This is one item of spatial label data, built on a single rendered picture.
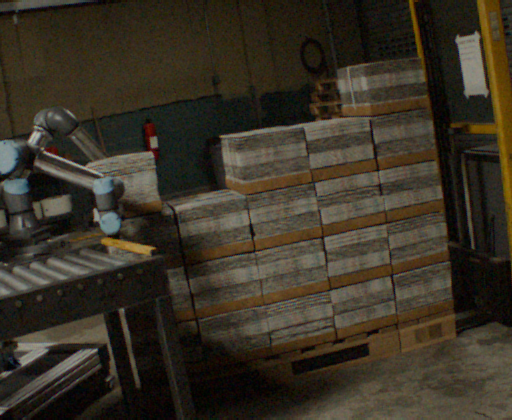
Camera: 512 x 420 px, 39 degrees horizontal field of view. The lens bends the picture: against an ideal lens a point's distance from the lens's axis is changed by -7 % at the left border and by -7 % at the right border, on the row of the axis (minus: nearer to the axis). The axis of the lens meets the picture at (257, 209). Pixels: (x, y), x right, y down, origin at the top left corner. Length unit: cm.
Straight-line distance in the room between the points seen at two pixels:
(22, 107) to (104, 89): 116
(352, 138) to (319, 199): 29
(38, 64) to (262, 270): 707
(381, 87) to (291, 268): 85
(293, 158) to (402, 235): 59
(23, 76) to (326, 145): 699
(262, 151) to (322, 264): 53
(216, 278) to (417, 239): 89
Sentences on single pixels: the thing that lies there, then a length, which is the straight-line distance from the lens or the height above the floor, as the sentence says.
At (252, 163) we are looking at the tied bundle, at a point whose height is 95.
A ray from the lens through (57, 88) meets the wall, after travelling 992.
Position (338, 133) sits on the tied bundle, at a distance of 321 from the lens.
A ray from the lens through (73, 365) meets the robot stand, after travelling 335.
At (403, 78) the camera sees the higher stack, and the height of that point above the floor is 121.
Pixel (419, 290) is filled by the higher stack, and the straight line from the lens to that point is 343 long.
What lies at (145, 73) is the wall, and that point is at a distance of 1038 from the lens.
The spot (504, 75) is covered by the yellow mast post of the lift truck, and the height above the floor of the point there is 116.
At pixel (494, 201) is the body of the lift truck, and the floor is 55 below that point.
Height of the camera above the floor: 122
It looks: 8 degrees down
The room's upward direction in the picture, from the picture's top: 9 degrees counter-clockwise
